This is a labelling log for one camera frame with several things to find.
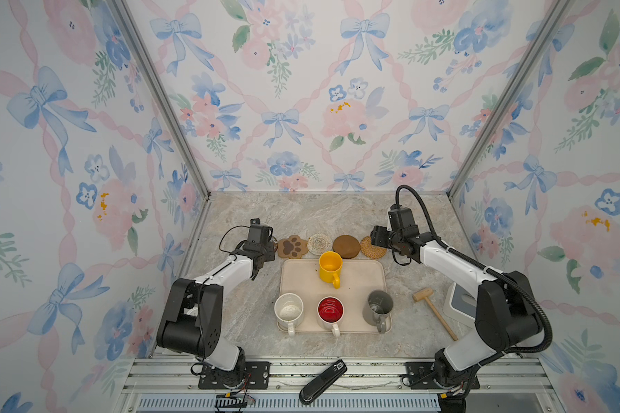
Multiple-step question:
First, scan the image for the wooden mallet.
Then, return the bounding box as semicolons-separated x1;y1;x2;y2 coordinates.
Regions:
413;287;458;342

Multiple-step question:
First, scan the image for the multicolour woven rope coaster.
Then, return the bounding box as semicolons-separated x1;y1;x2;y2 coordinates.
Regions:
308;233;332;256

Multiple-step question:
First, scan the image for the black handheld device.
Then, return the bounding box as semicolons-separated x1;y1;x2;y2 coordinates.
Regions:
299;359;348;405

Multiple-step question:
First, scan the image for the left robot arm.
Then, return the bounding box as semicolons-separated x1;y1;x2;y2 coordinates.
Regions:
156;237;276;372

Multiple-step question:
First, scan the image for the red interior white mug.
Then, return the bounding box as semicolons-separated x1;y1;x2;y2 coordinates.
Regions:
317;296;344;337

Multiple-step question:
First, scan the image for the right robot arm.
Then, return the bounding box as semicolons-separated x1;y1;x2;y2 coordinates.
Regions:
370;206;553;390

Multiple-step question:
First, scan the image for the yellow mug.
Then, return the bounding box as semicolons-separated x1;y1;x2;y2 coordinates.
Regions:
319;251;343;289

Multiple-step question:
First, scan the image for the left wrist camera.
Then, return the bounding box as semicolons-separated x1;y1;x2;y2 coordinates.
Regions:
246;219;273;244

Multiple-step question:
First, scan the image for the plain round wooden coaster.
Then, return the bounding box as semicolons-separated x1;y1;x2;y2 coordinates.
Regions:
332;235;361;259

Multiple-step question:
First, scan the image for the beige serving tray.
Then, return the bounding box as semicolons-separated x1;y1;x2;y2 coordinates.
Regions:
280;259;388;335

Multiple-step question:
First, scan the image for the grey mug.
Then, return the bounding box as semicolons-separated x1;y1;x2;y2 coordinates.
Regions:
363;290;394;334

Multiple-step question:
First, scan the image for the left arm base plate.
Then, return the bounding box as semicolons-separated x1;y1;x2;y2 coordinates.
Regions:
191;361;270;392

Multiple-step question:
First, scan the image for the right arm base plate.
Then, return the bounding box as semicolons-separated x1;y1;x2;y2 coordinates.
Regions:
402;361;474;391

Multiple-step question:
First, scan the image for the cork paw print coaster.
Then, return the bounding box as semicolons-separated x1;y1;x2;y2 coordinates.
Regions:
277;235;308;259

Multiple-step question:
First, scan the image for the wicker rattan coaster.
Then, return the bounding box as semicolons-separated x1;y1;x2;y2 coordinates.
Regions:
360;236;387;260

